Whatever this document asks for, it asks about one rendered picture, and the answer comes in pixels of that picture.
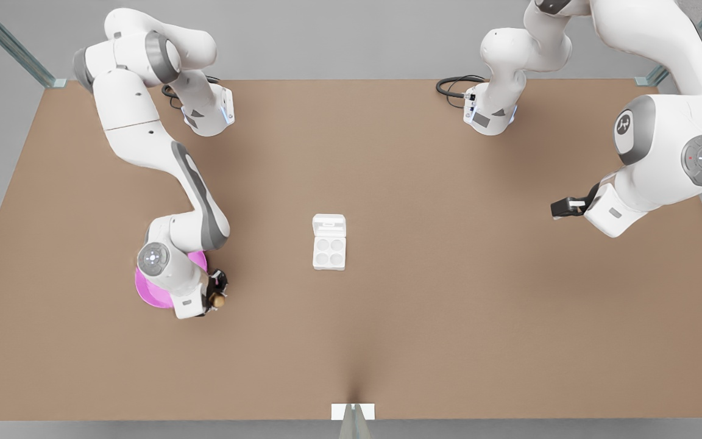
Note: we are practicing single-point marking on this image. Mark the pink round plate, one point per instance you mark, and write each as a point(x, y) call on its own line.
point(147, 289)

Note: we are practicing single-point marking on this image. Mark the white egg box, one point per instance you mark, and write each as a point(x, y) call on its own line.
point(329, 252)

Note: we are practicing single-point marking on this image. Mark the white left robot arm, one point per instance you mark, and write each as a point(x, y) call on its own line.
point(662, 131)

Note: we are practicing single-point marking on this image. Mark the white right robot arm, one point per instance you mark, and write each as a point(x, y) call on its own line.
point(144, 131)

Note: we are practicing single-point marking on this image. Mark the silver frame post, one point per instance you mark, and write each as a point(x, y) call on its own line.
point(13, 44)
point(353, 421)
point(683, 46)

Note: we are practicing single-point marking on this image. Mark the brown egg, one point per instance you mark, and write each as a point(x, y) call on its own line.
point(219, 300)

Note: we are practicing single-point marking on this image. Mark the white egg box lid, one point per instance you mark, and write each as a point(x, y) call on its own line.
point(329, 225)

